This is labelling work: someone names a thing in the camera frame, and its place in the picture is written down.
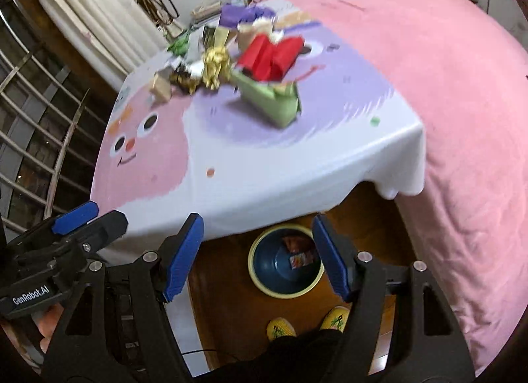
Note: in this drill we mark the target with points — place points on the white pleated curtain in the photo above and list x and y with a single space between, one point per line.
90 15

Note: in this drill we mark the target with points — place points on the dark gold wrapper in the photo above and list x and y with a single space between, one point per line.
185 79

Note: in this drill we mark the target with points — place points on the blue bin with yellow rim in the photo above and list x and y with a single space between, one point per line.
276 269

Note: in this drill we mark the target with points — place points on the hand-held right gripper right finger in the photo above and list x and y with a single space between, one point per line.
330 259

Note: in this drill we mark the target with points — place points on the person's yellow slipper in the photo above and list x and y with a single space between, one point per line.
281 328
335 317

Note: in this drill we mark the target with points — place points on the pink bed blanket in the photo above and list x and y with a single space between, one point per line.
453 119

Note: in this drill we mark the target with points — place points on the window with metal grille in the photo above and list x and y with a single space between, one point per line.
37 127

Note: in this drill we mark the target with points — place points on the colourful snack packet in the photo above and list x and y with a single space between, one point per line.
301 261

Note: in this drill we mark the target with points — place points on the person's black trousers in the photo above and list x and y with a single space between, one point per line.
288 360

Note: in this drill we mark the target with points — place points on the small beige carton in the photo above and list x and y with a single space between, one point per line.
161 88

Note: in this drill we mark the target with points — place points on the person's right yellow slipper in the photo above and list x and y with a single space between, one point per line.
335 317

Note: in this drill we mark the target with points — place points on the person's left hand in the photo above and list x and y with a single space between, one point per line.
46 323

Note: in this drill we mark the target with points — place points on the red crumpled paper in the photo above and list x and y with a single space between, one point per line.
268 57

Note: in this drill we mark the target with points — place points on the white printed tablecloth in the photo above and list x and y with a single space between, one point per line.
268 160

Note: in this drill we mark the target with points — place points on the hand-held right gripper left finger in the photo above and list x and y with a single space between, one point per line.
183 259

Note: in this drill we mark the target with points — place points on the grey carton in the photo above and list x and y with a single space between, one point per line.
194 42

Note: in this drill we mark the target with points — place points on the gold foil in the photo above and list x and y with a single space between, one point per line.
214 65

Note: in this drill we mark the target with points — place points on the person's left yellow slipper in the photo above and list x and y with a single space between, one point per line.
281 328

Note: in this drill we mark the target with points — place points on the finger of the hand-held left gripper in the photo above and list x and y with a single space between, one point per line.
76 216
105 228

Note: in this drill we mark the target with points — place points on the beige paper box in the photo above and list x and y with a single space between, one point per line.
249 36

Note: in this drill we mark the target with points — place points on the green crumpled paper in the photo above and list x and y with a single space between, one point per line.
272 102
178 45

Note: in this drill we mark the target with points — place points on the purple plastic bag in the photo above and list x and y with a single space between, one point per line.
239 15

